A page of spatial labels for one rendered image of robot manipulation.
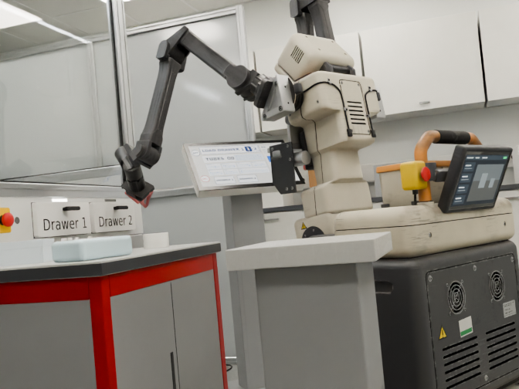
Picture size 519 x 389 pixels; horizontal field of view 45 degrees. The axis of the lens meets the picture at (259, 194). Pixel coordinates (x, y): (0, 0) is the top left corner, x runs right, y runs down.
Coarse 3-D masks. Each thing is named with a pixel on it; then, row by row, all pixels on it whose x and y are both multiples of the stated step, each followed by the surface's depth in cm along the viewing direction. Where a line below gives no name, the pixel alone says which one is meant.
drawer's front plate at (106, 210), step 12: (96, 204) 224; (108, 204) 232; (120, 204) 241; (132, 204) 249; (96, 216) 224; (108, 216) 231; (120, 216) 240; (132, 216) 248; (96, 228) 223; (108, 228) 231; (120, 228) 239; (132, 228) 247
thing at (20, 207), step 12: (0, 204) 180; (12, 204) 185; (24, 204) 190; (24, 216) 190; (12, 228) 184; (24, 228) 189; (0, 240) 179; (12, 240) 184; (24, 240) 189; (60, 240) 205
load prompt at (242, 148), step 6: (204, 150) 290; (210, 150) 291; (216, 150) 292; (222, 150) 293; (228, 150) 294; (234, 150) 295; (240, 150) 296; (246, 150) 297; (252, 150) 298; (258, 150) 299
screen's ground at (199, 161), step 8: (232, 144) 297; (240, 144) 299; (248, 144) 300; (256, 144) 302; (264, 144) 303; (272, 144) 304; (200, 152) 288; (256, 152) 298; (264, 152) 299; (200, 160) 284; (208, 160) 286; (216, 160) 287; (224, 160) 288; (256, 160) 294; (264, 160) 295; (200, 168) 280; (216, 176) 279; (256, 176) 286; (264, 176) 287; (296, 176) 292; (208, 184) 274; (216, 184) 275; (224, 184) 276; (232, 184) 278
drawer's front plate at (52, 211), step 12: (36, 204) 193; (48, 204) 198; (60, 204) 204; (72, 204) 211; (84, 204) 217; (36, 216) 193; (48, 216) 198; (60, 216) 204; (72, 216) 210; (84, 216) 217; (36, 228) 193; (84, 228) 216
